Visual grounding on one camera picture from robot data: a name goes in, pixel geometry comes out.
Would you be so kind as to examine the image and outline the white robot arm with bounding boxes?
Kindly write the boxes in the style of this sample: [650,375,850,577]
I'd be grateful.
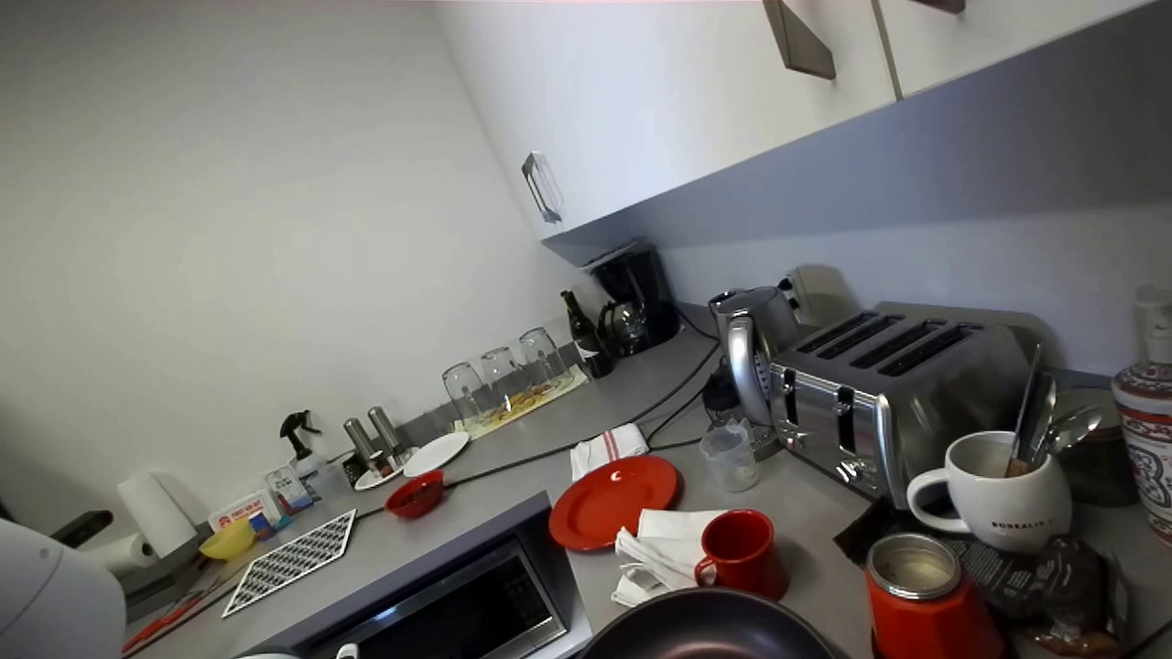
[0,519,125,659]

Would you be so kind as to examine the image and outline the black coffee machine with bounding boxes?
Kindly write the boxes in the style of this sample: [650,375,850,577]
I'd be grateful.
[593,244,681,355]

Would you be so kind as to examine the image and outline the folded white red-striped cloth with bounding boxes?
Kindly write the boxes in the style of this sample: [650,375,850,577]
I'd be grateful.
[573,423,650,478]

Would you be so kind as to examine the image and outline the stainless steel kettle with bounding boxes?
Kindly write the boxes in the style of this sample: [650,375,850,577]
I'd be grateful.
[706,262,856,458]

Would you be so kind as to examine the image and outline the clear measuring cup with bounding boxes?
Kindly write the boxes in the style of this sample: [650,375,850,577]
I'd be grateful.
[700,420,757,494]

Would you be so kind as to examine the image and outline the red plate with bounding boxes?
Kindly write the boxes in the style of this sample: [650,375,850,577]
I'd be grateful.
[551,455,681,553]

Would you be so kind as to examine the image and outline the white small plate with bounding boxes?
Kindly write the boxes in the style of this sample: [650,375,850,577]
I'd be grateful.
[403,431,469,474]

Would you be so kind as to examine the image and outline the white upper cabinets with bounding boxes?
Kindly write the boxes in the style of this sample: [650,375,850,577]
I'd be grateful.
[432,0,1153,262]

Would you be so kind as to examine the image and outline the crumpled white cloth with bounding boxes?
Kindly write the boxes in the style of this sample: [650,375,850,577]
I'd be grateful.
[613,508,719,607]

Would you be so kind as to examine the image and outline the small red bowl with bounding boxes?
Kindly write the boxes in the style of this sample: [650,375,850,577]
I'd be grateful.
[386,472,444,519]

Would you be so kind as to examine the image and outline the red mug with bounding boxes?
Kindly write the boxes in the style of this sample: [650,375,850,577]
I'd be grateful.
[691,508,789,600]

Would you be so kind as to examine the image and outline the silver four-slot toaster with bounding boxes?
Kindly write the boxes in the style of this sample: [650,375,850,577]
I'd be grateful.
[772,302,1039,508]

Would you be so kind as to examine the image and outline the black spray bottle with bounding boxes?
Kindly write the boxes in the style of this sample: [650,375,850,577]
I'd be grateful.
[280,409,317,462]

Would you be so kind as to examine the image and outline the black frying pan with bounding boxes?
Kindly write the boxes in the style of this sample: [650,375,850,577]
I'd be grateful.
[574,588,842,659]

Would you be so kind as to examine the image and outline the black white patterned trivet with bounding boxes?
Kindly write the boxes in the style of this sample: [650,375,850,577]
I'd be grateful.
[225,508,360,618]

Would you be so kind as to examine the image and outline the yellow bowl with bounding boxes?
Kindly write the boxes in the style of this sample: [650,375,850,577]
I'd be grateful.
[199,519,258,564]

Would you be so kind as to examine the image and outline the red moka pot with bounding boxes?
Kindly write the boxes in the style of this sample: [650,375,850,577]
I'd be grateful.
[863,532,1007,659]

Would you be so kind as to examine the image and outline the white mug with cutlery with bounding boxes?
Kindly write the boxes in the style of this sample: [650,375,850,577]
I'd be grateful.
[905,431,1073,553]

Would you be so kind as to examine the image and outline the paper towel roll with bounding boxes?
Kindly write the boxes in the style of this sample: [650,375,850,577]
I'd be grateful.
[117,472,204,556]

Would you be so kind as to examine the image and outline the patterned ceramic jar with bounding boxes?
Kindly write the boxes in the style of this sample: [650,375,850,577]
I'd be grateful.
[1109,363,1172,536]

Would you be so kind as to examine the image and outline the black power cable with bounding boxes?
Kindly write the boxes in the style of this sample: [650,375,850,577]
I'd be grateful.
[353,333,726,528]

